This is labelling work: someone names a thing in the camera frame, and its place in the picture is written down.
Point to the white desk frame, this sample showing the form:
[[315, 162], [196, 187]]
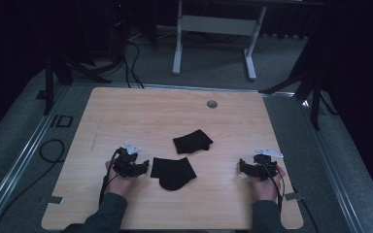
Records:
[[218, 25]]

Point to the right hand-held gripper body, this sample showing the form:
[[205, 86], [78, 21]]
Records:
[[264, 165]]

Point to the grey tape piece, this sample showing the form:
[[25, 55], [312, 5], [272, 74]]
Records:
[[294, 196]]

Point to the metal floor rail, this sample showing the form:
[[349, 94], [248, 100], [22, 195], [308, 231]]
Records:
[[332, 168], [207, 88], [16, 165]]

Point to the black sock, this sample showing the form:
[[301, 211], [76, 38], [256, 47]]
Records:
[[191, 141], [173, 173]]

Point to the black tape floor mark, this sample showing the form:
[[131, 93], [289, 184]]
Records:
[[61, 121]]

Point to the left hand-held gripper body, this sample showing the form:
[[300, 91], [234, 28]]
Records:
[[125, 160]]

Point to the person's right hand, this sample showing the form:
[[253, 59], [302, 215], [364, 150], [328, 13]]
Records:
[[267, 189]]

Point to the black tripod stand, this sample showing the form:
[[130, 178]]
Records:
[[60, 68], [312, 87]]

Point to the person's left hand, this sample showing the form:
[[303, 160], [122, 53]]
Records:
[[119, 183]]

